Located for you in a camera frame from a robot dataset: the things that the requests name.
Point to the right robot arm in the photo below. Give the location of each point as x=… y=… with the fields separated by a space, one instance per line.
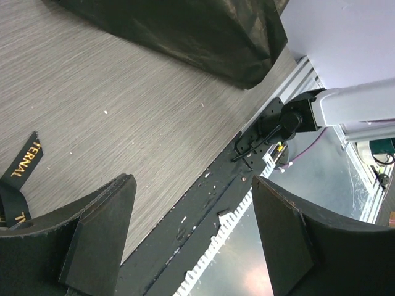
x=322 y=108

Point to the black wrapping paper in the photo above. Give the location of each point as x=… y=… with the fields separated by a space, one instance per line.
x=238 y=42

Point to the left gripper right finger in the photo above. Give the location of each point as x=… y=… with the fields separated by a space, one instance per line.
x=310 y=250

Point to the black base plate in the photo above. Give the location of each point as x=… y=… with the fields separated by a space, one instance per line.
x=167 y=256

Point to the white cable duct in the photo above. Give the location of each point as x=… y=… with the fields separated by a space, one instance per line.
x=234 y=262

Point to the black ribbon gold lettering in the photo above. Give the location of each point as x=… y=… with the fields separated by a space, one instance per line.
x=14 y=206

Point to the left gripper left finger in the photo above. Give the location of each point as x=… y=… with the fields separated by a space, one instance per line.
x=74 y=250

